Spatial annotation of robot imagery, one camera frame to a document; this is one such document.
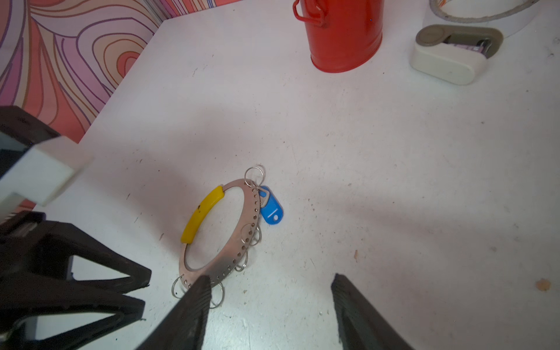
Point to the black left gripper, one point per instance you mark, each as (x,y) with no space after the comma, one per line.
(29,243)

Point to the red pencil cup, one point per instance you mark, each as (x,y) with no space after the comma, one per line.
(342,34)

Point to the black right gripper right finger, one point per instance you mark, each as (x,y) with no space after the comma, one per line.
(360,325)

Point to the silver metal keyring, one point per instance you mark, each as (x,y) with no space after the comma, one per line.
(222,229)

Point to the blue key tag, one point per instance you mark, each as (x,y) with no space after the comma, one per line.
(271,209)

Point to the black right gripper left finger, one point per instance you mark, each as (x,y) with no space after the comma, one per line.
(185,325)

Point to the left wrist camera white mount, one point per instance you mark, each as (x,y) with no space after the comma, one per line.
(42,174)

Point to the tape roll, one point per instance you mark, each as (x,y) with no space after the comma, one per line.
(507,16)

